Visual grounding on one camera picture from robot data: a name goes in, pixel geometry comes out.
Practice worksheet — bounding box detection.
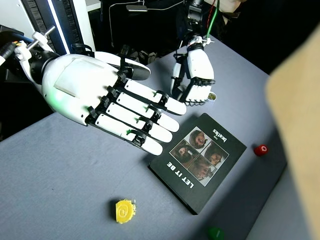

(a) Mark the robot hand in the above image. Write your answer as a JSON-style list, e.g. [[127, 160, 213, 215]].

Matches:
[[41, 43, 188, 156], [170, 44, 216, 106]]

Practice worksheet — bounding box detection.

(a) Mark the black hardcover book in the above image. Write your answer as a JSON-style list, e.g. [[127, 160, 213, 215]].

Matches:
[[148, 112, 248, 216]]

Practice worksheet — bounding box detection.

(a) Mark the black power adapter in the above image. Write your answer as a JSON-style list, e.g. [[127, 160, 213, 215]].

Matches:
[[119, 44, 132, 56]]

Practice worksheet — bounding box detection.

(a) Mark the white robot body column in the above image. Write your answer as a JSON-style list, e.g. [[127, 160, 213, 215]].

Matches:
[[0, 0, 98, 56]]

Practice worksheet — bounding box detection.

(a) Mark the grey flat device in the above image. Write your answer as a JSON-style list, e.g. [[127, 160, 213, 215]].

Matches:
[[125, 4, 149, 13]]

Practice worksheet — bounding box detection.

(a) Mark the grey table cloth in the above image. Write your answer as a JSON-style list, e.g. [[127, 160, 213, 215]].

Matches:
[[0, 34, 288, 240]]

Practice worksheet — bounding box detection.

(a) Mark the red toy cylinder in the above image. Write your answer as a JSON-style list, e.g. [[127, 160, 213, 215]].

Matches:
[[253, 143, 269, 158]]

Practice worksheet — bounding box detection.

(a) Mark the beige wooden board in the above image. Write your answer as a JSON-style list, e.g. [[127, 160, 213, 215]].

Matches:
[[264, 27, 320, 240]]

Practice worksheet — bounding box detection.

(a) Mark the yellow round toy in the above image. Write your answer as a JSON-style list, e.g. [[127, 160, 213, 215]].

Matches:
[[111, 198, 138, 225]]

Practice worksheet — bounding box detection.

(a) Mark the green toy cylinder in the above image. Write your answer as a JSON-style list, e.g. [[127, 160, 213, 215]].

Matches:
[[206, 225, 226, 240]]

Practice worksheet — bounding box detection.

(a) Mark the thin white cable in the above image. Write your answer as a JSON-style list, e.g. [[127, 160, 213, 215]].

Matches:
[[108, 0, 186, 48]]

